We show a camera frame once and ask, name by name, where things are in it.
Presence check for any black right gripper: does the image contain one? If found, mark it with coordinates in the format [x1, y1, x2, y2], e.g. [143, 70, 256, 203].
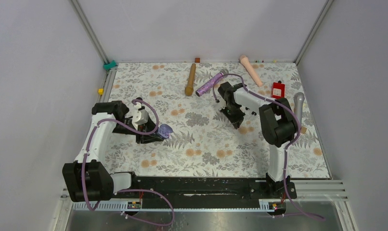
[220, 103, 246, 130]

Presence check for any purple earbud charging case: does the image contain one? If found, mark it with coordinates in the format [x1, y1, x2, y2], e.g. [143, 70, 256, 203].
[157, 124, 174, 139]

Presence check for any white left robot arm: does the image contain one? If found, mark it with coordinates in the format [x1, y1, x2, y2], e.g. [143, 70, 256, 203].
[62, 98, 173, 202]

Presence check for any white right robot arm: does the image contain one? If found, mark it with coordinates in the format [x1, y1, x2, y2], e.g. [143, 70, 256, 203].
[218, 82, 298, 198]

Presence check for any purple glitter microphone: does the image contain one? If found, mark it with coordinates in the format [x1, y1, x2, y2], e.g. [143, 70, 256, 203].
[195, 69, 229, 97]

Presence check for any floral table mat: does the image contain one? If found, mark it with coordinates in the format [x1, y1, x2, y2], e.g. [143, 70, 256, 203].
[104, 63, 331, 179]

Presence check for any gold microphone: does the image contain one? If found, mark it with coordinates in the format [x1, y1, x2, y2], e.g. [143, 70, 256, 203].
[184, 63, 196, 96]

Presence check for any red box with label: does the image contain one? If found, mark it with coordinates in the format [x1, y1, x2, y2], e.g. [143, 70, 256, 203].
[271, 80, 285, 99]

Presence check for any pink microphone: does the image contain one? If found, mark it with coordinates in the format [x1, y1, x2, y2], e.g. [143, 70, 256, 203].
[239, 55, 263, 87]

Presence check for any silver grey microphone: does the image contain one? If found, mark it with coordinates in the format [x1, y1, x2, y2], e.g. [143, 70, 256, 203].
[294, 92, 305, 123]

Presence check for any small tan wooden cube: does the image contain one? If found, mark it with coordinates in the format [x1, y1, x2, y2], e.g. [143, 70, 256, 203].
[300, 127, 307, 134]

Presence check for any teal corner clamp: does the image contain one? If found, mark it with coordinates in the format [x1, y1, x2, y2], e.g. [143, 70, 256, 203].
[103, 60, 117, 71]

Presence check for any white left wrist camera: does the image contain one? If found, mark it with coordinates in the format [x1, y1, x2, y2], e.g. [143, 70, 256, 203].
[132, 106, 149, 129]

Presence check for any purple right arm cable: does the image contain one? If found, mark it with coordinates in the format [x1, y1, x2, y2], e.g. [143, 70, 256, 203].
[212, 73, 326, 222]

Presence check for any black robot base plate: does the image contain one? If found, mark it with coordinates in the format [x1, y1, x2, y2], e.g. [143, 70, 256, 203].
[115, 175, 297, 210]

